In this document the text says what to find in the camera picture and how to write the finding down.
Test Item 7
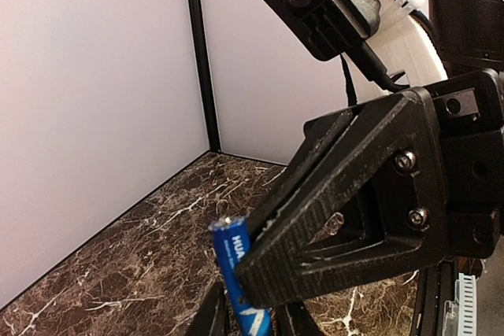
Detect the white slotted cable duct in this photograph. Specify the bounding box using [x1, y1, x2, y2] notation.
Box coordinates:
[442, 273, 477, 336]

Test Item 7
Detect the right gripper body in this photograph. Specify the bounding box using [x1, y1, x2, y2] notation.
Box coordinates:
[369, 68, 504, 260]

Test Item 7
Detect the black front rail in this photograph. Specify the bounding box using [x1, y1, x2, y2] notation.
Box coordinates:
[409, 260, 458, 336]

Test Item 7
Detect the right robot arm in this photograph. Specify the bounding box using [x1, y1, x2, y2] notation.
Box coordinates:
[235, 0, 503, 308]

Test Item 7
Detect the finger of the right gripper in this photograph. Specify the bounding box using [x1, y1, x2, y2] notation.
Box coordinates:
[236, 102, 442, 308]
[247, 109, 366, 242]

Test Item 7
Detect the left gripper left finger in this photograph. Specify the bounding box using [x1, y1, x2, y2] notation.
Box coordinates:
[187, 282, 229, 336]

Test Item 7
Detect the left black frame post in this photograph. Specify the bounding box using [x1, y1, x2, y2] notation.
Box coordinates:
[188, 0, 221, 153]

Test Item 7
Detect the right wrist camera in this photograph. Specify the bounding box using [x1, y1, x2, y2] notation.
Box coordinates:
[263, 0, 447, 92]

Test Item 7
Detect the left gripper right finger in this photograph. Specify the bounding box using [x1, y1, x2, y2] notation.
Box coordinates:
[275, 301, 321, 336]

